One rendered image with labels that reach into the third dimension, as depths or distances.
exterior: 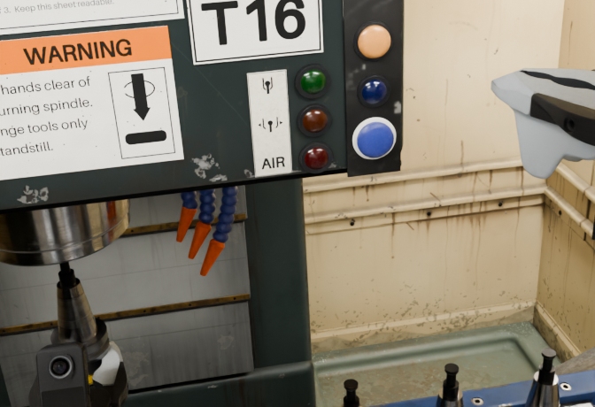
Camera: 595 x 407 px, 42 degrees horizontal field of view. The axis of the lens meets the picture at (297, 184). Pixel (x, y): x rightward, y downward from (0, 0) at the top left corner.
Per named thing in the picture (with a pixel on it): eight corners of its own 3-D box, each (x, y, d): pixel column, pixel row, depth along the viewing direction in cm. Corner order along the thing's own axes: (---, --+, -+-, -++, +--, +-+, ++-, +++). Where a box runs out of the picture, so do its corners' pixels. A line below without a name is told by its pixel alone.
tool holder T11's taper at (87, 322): (97, 318, 92) (88, 269, 89) (98, 340, 88) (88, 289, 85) (58, 326, 91) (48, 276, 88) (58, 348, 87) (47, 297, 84)
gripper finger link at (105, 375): (115, 373, 96) (93, 427, 88) (107, 334, 93) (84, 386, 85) (140, 373, 96) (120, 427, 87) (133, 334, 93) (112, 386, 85)
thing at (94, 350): (108, 330, 94) (105, 312, 93) (111, 360, 89) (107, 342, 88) (54, 340, 93) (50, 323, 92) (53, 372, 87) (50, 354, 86)
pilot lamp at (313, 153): (330, 170, 63) (329, 145, 62) (304, 173, 63) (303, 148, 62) (329, 167, 64) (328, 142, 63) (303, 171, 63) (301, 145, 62)
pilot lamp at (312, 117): (329, 134, 62) (328, 107, 61) (302, 136, 61) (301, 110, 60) (328, 131, 62) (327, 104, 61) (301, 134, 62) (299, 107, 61)
